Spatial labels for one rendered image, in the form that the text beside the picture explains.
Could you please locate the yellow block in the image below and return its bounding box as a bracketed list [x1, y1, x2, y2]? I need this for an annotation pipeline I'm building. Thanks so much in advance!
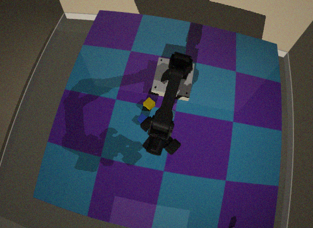
[143, 97, 155, 111]

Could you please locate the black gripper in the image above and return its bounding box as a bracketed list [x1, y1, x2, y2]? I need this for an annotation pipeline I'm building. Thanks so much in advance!
[140, 116, 181, 155]

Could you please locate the blue cube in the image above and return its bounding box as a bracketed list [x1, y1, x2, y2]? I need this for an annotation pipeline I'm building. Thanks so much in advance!
[138, 114, 147, 123]

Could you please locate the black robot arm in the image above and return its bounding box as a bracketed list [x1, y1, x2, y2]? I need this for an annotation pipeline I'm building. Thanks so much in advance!
[143, 52, 193, 156]

